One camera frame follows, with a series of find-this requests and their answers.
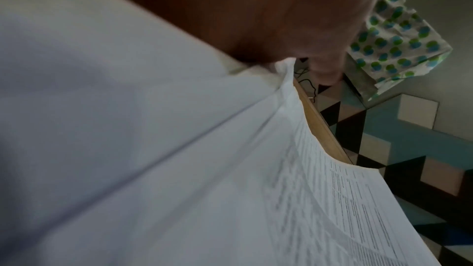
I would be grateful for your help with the person's left hand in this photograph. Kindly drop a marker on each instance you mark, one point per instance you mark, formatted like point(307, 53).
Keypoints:
point(266, 10)

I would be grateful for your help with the stack of white printed papers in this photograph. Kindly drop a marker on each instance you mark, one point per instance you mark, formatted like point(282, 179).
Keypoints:
point(166, 156)

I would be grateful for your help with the white green-blue polka dot bag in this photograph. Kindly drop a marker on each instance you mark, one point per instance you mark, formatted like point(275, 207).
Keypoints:
point(399, 40)

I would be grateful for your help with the white square tile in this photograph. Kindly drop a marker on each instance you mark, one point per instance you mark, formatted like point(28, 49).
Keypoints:
point(418, 110)

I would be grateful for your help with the geometric patterned rug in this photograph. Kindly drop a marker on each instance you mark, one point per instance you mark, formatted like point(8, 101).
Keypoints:
point(399, 154)

